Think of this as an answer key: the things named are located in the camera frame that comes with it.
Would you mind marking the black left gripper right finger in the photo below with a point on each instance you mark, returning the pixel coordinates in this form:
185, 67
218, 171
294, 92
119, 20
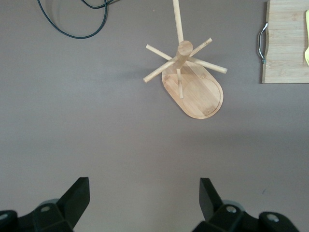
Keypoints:
210, 203

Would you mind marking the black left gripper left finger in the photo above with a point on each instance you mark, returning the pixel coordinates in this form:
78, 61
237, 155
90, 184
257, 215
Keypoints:
74, 200

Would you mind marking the wooden mug tree stand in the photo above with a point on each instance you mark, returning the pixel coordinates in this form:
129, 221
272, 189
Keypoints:
200, 96

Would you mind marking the yellow plastic fork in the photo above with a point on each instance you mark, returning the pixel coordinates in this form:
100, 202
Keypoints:
307, 56

